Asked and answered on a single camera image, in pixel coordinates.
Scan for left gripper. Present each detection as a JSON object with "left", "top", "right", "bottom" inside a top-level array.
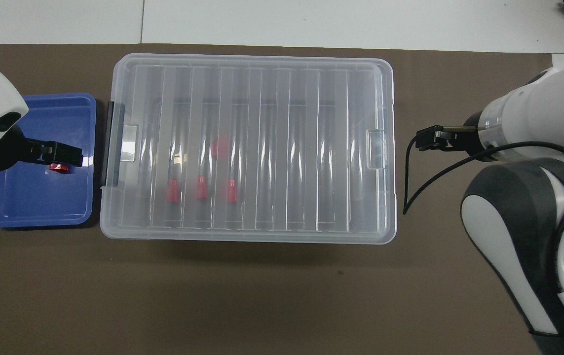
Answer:
[{"left": 0, "top": 123, "right": 41, "bottom": 173}]

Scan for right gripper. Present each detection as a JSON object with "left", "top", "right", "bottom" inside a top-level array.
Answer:
[{"left": 451, "top": 112, "right": 497, "bottom": 161}]

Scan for clear plastic lidded box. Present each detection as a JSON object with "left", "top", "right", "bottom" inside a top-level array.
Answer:
[{"left": 99, "top": 52, "right": 398, "bottom": 245}]

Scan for round red block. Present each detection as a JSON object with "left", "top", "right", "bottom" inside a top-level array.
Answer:
[{"left": 212, "top": 137, "right": 233, "bottom": 158}]

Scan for clear plastic storage box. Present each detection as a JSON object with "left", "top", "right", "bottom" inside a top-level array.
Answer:
[{"left": 101, "top": 54, "right": 397, "bottom": 244}]

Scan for blue plastic tray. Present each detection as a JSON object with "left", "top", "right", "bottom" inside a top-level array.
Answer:
[{"left": 0, "top": 93, "right": 97, "bottom": 229}]

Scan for black cable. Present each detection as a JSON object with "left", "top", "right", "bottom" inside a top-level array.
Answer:
[{"left": 402, "top": 129, "right": 564, "bottom": 258}]

